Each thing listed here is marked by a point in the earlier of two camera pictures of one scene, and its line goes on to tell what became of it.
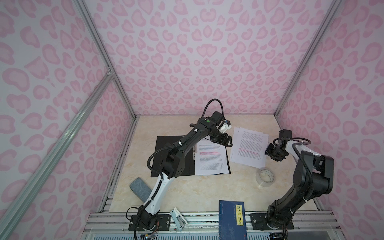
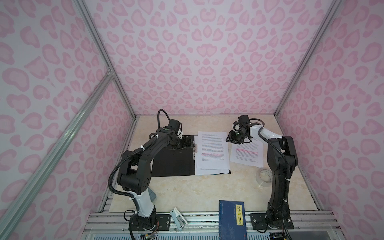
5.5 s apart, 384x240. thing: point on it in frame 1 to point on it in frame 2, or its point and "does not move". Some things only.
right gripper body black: (275, 153) to (237, 137)
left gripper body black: (219, 138) to (182, 143)
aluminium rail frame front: (205, 225) does not move
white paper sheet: (249, 147) does not move
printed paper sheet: (211, 158) does not move
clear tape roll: (264, 177) does not move
